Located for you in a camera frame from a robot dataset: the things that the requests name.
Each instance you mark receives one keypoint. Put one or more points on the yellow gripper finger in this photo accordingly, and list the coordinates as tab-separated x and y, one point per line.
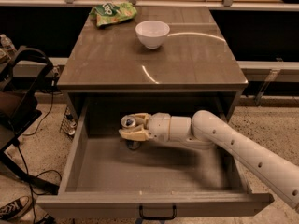
138	133
141	118

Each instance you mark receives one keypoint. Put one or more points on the white ceramic bowl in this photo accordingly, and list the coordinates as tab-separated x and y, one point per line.
152	34

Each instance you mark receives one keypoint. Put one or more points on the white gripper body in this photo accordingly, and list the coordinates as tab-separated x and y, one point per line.
159	126

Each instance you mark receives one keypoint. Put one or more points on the wire mesh basket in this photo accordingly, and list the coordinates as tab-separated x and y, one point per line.
68	125

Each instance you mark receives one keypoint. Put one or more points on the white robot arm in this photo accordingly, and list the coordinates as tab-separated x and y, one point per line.
204	128

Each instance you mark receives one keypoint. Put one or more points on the clear plastic water bottle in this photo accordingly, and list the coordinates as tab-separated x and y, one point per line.
7	45

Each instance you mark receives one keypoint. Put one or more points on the black white sneaker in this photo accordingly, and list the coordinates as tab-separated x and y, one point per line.
16	208

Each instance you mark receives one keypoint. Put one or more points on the green chip bag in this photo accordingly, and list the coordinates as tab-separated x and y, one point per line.
110	13

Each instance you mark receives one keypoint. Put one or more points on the silver blue redbull can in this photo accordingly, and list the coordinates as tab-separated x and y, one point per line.
129	122

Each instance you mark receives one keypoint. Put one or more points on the grey cabinet with top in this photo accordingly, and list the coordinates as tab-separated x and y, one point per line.
194	58

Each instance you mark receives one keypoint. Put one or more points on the open grey top drawer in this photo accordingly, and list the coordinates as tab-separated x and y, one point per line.
104	178

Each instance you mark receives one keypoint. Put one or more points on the black office chair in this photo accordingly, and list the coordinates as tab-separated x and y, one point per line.
18	112

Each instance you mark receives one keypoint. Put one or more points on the black drawer handle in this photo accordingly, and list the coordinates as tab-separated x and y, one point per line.
150	213

